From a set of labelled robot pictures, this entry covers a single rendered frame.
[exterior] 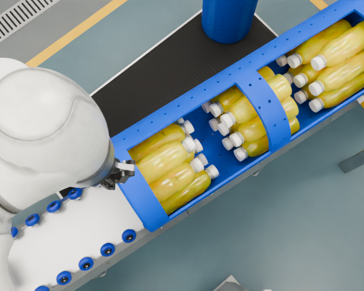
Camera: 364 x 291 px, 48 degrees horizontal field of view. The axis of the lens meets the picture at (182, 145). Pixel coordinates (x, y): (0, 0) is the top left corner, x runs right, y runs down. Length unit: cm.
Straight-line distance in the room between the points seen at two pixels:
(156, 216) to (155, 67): 137
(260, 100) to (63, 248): 75
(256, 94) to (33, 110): 79
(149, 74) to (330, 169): 114
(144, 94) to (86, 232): 110
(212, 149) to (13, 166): 96
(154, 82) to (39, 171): 190
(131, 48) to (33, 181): 217
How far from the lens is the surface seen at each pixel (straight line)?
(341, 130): 249
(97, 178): 53
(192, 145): 109
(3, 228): 45
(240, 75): 112
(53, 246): 136
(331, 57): 124
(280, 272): 228
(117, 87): 229
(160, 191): 110
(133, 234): 127
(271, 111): 109
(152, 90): 226
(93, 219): 133
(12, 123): 37
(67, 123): 37
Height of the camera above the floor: 222
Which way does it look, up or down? 75 degrees down
